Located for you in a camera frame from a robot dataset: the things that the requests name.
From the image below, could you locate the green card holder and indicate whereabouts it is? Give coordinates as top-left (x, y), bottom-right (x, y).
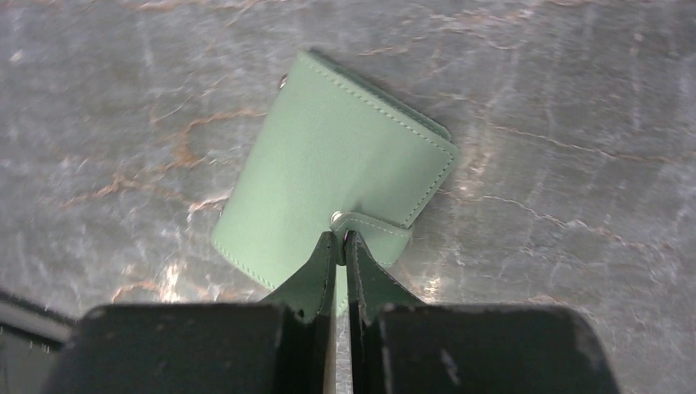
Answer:
top-left (212, 50), bottom-right (459, 290)

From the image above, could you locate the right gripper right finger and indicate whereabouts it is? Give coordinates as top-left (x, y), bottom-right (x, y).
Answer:
top-left (344, 231), bottom-right (423, 393)

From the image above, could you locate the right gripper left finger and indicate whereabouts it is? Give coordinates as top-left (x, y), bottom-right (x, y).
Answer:
top-left (263, 231), bottom-right (337, 393)

